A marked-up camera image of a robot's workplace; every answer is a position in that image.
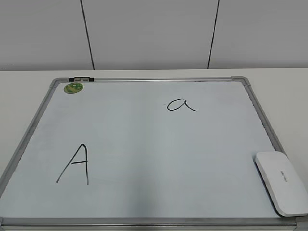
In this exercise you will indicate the white rectangular board eraser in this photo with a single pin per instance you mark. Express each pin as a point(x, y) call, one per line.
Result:
point(284, 185)

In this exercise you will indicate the white magnetic whiteboard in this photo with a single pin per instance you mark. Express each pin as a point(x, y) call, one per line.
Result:
point(144, 154)

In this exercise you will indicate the round green magnet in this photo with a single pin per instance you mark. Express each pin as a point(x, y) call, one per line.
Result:
point(73, 88)

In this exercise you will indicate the black silver board clip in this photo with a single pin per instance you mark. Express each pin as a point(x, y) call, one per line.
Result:
point(81, 79)

